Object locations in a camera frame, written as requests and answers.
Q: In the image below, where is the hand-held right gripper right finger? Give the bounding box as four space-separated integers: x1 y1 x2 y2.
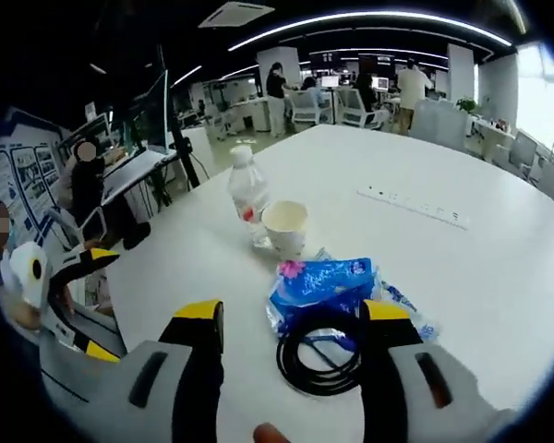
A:
357 298 521 443

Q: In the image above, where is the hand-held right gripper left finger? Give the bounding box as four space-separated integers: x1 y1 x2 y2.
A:
73 298 226 443

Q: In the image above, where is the black cable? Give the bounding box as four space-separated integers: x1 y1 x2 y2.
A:
276 317 367 396

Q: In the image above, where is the blue tissue pack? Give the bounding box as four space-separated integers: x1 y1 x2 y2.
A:
276 257 380 319

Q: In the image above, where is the white paper cup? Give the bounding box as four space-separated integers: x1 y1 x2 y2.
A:
261 200 309 259

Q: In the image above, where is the clear plastic water bottle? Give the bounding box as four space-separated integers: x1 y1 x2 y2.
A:
229 145 271 248

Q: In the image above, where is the person's left hand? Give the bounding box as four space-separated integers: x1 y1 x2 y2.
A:
2 297 45 331

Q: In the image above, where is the person's right hand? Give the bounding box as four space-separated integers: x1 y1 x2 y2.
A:
253 423 291 443

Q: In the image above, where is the white office chair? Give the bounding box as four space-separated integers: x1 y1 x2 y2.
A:
289 90 323 126
50 205 108 253
339 87 382 130

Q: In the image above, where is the white table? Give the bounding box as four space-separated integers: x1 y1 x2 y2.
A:
41 123 554 443

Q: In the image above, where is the white office desk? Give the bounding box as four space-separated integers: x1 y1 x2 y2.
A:
101 148 179 207

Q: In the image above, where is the black tripod stand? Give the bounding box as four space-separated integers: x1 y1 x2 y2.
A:
159 44 200 189

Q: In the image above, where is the large monitor screen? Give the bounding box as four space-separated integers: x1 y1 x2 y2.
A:
128 68 172 154

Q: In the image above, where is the white table power strip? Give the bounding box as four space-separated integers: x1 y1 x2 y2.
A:
355 184 470 231

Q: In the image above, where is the white partition counter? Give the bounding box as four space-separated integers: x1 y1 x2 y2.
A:
408 99 472 151

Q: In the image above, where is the grey office chair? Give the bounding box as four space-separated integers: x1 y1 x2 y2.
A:
507 131 540 180

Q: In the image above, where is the ceiling air vent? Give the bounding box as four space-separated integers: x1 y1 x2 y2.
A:
198 1 276 29

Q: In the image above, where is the narrow window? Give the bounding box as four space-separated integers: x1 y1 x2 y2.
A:
516 43 554 153

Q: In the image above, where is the long curved ceiling light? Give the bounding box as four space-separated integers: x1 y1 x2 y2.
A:
228 11 513 52

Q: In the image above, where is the wall poster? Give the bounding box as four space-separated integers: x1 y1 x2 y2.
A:
0 108 75 245

